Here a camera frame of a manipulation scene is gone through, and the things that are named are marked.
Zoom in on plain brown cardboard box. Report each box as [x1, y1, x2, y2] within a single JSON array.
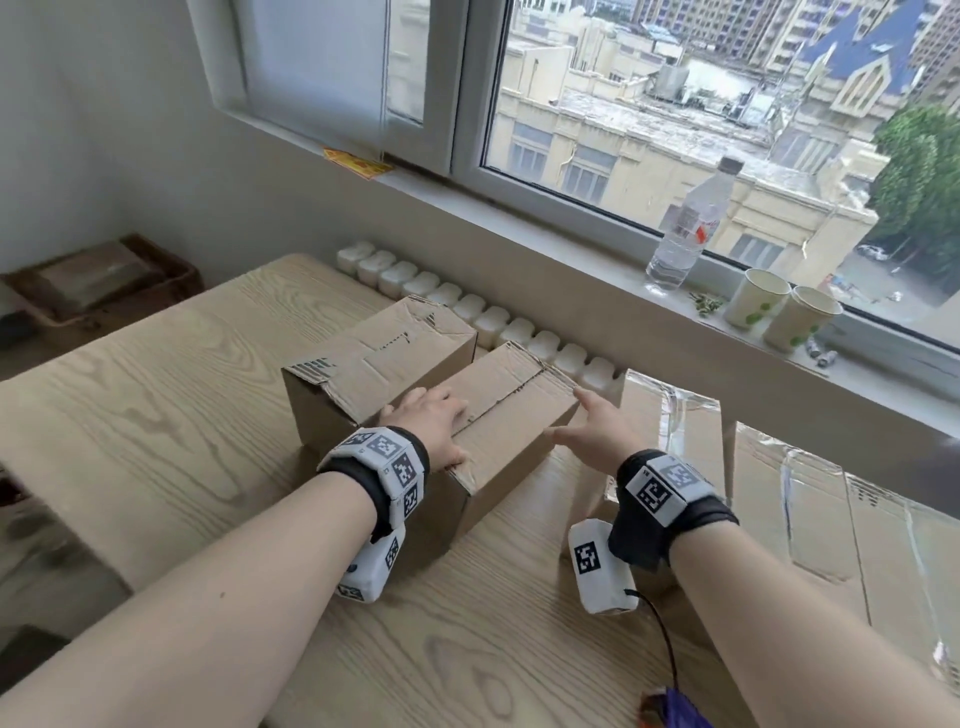
[[390, 340, 582, 550]]

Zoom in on person's right forearm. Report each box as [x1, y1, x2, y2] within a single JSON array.
[[666, 519, 960, 728]]

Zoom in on white paper cup green dots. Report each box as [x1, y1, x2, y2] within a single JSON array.
[[723, 267, 793, 330], [762, 285, 845, 354]]

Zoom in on large taped cardboard box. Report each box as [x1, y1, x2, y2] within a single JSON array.
[[721, 420, 960, 695]]

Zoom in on person's right hand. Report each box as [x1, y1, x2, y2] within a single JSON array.
[[543, 388, 648, 478]]

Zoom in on brown wooden tray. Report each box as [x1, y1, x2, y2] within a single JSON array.
[[0, 233, 204, 355]]

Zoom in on white window frame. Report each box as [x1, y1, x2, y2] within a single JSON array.
[[185, 0, 960, 354]]

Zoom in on person's left hand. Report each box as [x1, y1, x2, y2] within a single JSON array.
[[378, 386, 471, 474]]

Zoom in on wrist camera with markers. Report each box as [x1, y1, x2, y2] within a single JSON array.
[[567, 448, 741, 617], [315, 425, 431, 605]]

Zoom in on right wrist camera with markers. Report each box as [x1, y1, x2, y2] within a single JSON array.
[[567, 448, 741, 617]]

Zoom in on black cable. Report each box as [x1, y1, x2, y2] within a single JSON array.
[[624, 590, 682, 693]]

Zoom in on purple object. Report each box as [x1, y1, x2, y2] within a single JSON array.
[[639, 685, 705, 728]]

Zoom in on row of white plastic bottles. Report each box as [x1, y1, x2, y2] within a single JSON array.
[[334, 240, 628, 411]]

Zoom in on person's left forearm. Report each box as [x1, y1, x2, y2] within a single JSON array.
[[0, 471, 378, 728]]

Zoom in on left wrist camera with markers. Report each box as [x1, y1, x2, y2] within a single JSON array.
[[315, 425, 431, 605]]

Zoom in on yellow card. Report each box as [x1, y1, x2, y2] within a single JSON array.
[[321, 146, 396, 182]]

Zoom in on clear plastic water bottle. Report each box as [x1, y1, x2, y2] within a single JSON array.
[[645, 155, 746, 294]]

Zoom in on brown cardboard box printed flaps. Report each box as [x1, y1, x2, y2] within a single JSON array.
[[281, 294, 480, 460]]

